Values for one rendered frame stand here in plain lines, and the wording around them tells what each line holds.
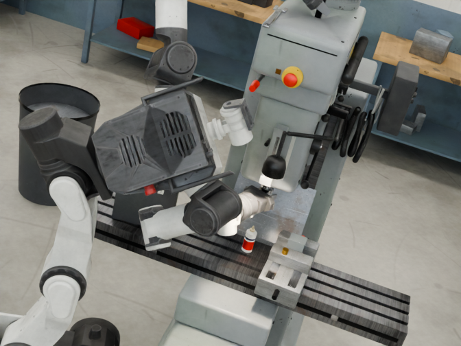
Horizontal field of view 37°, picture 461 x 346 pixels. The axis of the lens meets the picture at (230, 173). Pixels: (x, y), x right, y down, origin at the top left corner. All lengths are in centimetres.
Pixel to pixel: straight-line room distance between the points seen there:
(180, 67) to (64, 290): 76
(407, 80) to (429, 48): 355
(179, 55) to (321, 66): 41
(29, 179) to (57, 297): 220
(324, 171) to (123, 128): 115
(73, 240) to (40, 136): 35
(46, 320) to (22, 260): 168
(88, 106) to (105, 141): 255
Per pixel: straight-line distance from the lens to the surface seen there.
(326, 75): 202
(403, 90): 246
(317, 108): 216
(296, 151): 226
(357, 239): 483
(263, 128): 226
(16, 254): 399
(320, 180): 281
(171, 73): 192
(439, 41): 597
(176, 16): 199
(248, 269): 253
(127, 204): 259
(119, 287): 385
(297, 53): 202
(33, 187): 436
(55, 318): 227
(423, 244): 509
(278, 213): 283
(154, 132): 181
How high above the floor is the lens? 243
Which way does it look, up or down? 28 degrees down
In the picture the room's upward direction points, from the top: 15 degrees clockwise
